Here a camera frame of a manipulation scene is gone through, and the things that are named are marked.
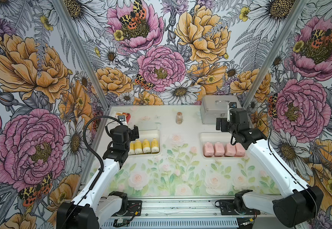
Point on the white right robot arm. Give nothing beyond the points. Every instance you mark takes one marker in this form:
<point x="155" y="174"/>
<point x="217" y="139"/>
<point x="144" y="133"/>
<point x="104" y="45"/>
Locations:
<point x="298" y="203"/>

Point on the aluminium front rail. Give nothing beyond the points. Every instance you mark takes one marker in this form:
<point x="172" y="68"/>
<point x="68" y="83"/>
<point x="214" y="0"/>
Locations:
<point x="204" y="207"/>

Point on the white storage tray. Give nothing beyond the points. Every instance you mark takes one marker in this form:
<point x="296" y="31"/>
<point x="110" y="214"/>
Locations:
<point x="149" y="135"/>
<point x="213" y="138"/>

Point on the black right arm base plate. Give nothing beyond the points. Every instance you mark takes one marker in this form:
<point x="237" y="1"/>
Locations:
<point x="229" y="207"/>

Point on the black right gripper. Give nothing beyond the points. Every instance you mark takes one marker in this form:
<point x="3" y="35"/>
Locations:
<point x="223" y="126"/>

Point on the white left storage tray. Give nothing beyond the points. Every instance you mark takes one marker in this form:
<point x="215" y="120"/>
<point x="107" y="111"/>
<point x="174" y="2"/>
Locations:
<point x="149" y="135"/>

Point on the red object behind left gripper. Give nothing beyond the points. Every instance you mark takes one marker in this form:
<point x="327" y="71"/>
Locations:
<point x="123" y="117"/>

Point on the white right storage tray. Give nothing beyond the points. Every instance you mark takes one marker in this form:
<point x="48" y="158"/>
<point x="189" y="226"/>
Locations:
<point x="213" y="138"/>

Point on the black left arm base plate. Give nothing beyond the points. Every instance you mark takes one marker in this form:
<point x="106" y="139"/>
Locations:
<point x="134" y="208"/>

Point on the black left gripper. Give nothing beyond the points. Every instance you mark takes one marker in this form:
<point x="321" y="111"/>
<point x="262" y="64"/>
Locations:
<point x="134" y="133"/>

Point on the yellow pencil sharpener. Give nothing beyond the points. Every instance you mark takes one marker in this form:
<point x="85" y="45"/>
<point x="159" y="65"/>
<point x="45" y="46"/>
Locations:
<point x="131" y="150"/>
<point x="138" y="149"/>
<point x="146" y="147"/>
<point x="155" y="146"/>

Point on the pink pencil sharpener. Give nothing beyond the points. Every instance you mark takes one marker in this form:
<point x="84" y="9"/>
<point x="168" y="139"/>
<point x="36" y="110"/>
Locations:
<point x="240" y="150"/>
<point x="219" y="149"/>
<point x="208" y="149"/>
<point x="230" y="150"/>

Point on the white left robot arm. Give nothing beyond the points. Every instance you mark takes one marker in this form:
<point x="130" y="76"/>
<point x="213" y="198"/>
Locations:
<point x="86" y="210"/>

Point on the white vented cable duct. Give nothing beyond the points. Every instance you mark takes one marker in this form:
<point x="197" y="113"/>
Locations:
<point x="183" y="223"/>

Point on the small clear glass bottle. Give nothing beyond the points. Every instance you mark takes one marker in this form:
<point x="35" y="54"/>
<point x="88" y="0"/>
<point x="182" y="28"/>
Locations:
<point x="179" y="118"/>

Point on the silver aluminium first aid case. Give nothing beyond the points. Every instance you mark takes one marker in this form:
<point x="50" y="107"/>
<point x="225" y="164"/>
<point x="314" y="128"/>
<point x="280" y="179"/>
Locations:
<point x="217" y="106"/>

